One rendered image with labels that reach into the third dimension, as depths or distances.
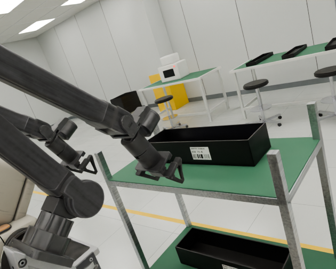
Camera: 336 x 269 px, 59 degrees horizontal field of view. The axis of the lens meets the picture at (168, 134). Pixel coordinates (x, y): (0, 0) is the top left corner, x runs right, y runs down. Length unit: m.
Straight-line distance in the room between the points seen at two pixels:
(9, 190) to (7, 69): 0.28
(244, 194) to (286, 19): 5.07
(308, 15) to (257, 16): 0.88
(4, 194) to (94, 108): 0.27
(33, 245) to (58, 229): 0.05
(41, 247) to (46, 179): 0.13
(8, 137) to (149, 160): 0.36
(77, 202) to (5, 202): 0.18
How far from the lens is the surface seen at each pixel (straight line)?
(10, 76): 0.61
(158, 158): 0.81
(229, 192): 1.06
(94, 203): 0.66
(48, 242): 0.64
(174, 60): 5.59
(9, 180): 0.75
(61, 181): 0.63
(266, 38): 6.07
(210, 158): 1.27
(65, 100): 0.65
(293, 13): 5.88
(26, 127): 1.07
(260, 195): 1.01
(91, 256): 0.85
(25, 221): 0.75
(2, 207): 0.75
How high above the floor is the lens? 1.48
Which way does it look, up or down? 16 degrees down
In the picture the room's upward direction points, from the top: 18 degrees counter-clockwise
